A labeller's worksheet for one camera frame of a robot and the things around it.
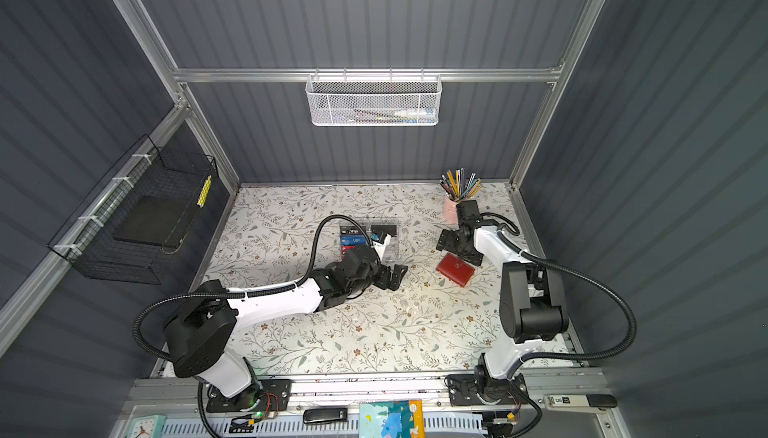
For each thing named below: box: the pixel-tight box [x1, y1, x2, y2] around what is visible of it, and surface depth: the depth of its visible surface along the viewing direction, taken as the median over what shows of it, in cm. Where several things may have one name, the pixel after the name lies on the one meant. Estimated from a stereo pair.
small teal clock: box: [126, 415, 167, 438], surface depth 70 cm
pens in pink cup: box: [439, 168, 483, 202], surface depth 106 cm
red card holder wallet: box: [436, 252, 475, 288], surface depth 96 cm
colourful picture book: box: [359, 400, 425, 438], surface depth 71 cm
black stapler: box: [303, 408, 348, 424], surface depth 69 cm
